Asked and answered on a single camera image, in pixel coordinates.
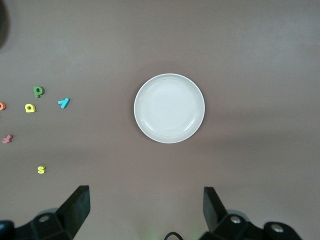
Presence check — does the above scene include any teal letter y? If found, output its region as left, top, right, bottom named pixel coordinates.
left=57, top=97, right=71, bottom=109

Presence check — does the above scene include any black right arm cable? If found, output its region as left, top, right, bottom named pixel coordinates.
left=164, top=231, right=185, bottom=240

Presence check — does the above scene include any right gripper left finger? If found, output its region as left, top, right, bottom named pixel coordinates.
left=0, top=185, right=91, bottom=240

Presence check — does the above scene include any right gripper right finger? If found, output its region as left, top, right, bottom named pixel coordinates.
left=199, top=186, right=305, bottom=240

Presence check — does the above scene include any green letter p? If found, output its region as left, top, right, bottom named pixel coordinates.
left=32, top=85, right=46, bottom=99

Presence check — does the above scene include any brown table cover sheet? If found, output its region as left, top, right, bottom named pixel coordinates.
left=0, top=0, right=320, bottom=240

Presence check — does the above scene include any beige round plate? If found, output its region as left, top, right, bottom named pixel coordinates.
left=133, top=73, right=206, bottom=144

